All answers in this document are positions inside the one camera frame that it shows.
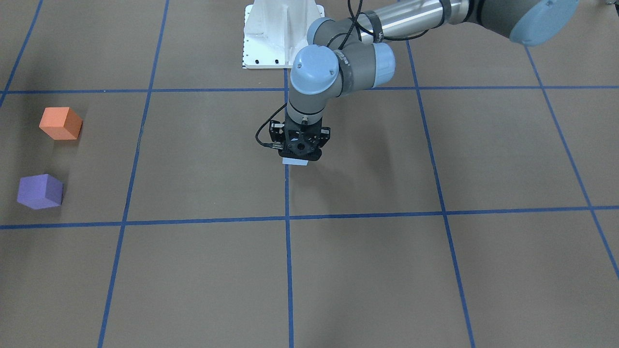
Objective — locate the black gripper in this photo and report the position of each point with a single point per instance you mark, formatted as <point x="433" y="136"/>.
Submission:
<point x="276" y="131"/>

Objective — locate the light blue foam block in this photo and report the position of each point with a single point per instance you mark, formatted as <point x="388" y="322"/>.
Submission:
<point x="294" y="162"/>

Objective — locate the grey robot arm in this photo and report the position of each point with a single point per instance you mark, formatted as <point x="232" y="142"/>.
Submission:
<point x="353" y="54"/>

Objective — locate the orange foam block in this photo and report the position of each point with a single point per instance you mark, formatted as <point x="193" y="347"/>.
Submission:
<point x="61" y="123"/>

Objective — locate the purple foam block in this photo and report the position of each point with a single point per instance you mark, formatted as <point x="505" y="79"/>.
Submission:
<point x="40" y="191"/>

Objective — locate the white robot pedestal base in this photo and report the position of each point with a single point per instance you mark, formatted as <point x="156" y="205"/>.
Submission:
<point x="275" y="30"/>

